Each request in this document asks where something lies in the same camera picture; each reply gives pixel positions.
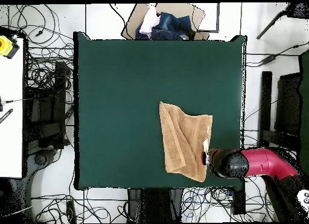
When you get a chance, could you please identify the orange terry towel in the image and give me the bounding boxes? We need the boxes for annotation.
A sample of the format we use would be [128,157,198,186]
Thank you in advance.
[158,101,214,183]

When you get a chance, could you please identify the black power strip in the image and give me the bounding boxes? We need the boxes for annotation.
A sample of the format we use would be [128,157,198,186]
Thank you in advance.
[231,179,247,215]

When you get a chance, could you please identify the dark green table cloth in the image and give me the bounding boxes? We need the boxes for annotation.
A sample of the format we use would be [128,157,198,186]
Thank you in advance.
[73,31,247,191]

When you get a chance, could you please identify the green covered side table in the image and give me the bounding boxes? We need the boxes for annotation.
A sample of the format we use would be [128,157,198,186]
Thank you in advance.
[298,50,309,171]

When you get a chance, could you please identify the blue denim jeans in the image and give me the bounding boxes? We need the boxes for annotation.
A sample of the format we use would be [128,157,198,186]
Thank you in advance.
[135,11,197,40]

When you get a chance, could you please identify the brown cardboard box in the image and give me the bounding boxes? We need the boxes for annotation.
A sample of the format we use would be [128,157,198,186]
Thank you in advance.
[121,3,211,40]

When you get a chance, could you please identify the pink garment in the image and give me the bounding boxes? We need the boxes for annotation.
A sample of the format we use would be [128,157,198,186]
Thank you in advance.
[139,5,161,37]

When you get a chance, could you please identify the black grey stand foot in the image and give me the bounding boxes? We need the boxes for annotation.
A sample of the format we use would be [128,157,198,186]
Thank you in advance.
[24,149,59,210]

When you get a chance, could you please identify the black tripod leg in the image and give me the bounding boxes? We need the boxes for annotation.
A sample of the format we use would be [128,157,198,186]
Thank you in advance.
[256,2,309,40]

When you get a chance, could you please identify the white desk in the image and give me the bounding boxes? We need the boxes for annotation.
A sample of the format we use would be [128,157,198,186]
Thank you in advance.
[0,37,25,179]

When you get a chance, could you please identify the yellow emergency stop button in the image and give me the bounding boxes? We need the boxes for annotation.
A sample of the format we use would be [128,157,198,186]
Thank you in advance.
[0,35,21,60]

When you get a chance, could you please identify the blue and black cables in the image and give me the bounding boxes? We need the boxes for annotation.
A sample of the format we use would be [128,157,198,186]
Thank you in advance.
[180,187,234,222]

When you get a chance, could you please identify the black floor cable bundle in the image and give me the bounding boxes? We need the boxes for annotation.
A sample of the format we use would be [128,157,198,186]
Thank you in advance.
[243,176,277,222]

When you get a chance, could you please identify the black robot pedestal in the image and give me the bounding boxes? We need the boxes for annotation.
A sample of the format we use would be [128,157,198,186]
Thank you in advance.
[127,188,185,223]

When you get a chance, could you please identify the black cable with adapter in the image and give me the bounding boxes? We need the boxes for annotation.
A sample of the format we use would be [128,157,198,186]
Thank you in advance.
[244,41,309,68]

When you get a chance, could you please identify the black cables with adapter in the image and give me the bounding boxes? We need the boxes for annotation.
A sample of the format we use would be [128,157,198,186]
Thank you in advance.
[31,193,129,223]

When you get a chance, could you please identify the black cable tangle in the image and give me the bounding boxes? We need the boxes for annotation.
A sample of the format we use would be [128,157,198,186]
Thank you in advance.
[8,4,74,89]

